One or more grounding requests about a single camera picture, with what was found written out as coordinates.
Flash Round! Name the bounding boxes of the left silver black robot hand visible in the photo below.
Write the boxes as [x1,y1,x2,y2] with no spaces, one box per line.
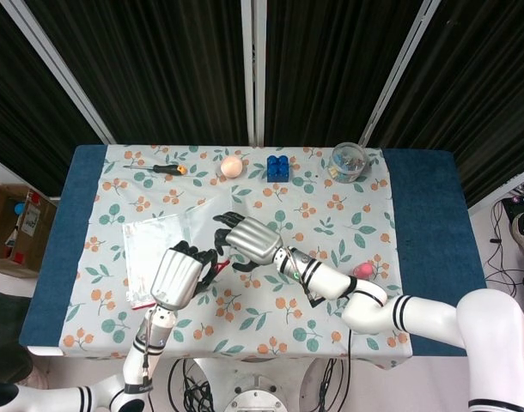
[149,239,223,311]

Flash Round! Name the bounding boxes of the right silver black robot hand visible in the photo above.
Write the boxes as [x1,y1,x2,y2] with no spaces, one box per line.
[213,210,285,273]

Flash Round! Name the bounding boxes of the clear plastic bag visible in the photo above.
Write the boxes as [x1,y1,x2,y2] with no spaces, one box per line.
[121,199,231,312]

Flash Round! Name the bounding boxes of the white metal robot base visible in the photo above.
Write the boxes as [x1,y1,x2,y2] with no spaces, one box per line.
[167,355,354,412]

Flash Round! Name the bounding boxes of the floral fruit print tablecloth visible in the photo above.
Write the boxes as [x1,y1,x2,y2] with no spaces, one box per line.
[60,143,415,371]

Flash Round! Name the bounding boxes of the blue building block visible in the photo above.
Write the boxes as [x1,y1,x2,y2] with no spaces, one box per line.
[265,154,292,184]

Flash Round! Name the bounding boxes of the peach coloured ball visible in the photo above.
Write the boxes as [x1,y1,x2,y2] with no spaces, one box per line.
[219,155,244,178]

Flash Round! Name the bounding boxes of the pink egg-shaped doll toy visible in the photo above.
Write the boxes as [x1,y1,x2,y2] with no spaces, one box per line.
[352,262,375,281]

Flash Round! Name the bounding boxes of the clear jar of clips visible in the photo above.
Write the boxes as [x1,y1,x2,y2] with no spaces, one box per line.
[330,142,370,185]

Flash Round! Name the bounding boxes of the blue table cover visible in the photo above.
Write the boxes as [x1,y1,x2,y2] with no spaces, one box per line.
[20,143,489,359]

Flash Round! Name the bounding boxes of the brown cardboard box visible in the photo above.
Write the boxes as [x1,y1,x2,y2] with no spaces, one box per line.
[0,183,59,280]

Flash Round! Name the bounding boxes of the black pleated curtain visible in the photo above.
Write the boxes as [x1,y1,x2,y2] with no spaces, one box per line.
[0,0,524,208]

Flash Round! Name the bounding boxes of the black yellow handle screwdriver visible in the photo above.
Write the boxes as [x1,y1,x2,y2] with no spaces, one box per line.
[122,162,190,177]

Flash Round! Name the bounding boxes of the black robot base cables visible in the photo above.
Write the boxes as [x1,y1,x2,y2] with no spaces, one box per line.
[170,357,216,412]

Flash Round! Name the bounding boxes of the white upright frame post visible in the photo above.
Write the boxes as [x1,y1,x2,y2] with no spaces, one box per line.
[240,0,269,148]

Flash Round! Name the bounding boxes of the white slanted frame post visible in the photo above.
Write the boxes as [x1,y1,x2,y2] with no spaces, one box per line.
[357,0,444,148]
[3,0,118,146]

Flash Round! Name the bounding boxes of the black floor cable bundle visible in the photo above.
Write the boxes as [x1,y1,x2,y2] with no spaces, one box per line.
[484,182,524,295]

